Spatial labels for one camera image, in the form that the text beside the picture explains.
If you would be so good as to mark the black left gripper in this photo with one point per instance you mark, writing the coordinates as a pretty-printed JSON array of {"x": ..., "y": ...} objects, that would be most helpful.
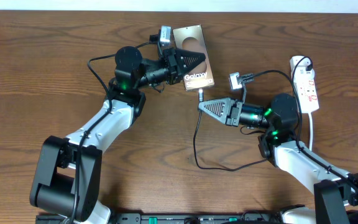
[{"x": 176, "y": 65}]

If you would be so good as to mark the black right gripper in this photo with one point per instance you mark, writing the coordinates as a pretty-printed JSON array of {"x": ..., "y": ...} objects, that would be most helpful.
[{"x": 234, "y": 106}]

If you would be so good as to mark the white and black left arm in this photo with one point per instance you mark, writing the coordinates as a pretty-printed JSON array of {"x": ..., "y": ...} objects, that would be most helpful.
[{"x": 68, "y": 173}]

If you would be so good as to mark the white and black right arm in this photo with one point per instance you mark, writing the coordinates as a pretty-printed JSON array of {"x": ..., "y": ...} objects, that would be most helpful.
[{"x": 335, "y": 190}]

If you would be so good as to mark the white USB charger plug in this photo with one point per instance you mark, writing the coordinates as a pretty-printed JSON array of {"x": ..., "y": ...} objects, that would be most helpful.
[{"x": 303, "y": 73}]

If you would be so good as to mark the white power strip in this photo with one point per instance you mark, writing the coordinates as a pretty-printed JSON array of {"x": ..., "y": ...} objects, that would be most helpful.
[{"x": 306, "y": 89}]

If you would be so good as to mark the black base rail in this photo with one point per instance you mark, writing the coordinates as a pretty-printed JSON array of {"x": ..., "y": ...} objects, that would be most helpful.
[{"x": 247, "y": 217}]

